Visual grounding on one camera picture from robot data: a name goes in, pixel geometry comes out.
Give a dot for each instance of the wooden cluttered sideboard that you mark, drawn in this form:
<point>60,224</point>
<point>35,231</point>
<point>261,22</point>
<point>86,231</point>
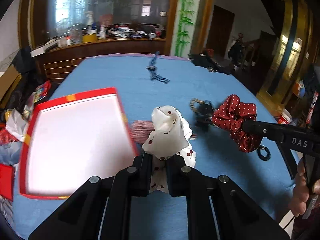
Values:
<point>58,63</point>

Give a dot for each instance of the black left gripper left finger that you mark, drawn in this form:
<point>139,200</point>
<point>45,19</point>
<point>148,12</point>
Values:
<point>133,181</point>

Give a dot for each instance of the person's right hand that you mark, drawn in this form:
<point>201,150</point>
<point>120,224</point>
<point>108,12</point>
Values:
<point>301,193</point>

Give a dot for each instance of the small red box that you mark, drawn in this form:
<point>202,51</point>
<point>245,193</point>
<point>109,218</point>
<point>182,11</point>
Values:
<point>7,174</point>

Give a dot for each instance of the red white striped scrunchie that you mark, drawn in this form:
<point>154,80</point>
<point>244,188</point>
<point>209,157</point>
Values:
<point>140,131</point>

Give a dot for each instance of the red rimmed white tray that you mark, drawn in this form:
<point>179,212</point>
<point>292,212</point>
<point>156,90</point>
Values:
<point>71,139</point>

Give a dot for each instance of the red white plastic tub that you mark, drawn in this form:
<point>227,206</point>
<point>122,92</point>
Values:
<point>285,117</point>

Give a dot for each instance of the black bag on bed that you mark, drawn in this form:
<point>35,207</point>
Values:
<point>205,61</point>

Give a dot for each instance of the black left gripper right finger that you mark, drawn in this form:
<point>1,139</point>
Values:
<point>188,182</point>

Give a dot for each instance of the white cherry print scrunchie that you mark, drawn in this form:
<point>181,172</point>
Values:
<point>170,137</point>

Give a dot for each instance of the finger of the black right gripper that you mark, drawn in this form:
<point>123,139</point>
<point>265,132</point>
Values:
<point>260,129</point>

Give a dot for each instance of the red polka dot scrunchie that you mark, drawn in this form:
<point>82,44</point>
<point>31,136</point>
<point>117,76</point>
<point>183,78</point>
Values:
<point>231,115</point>

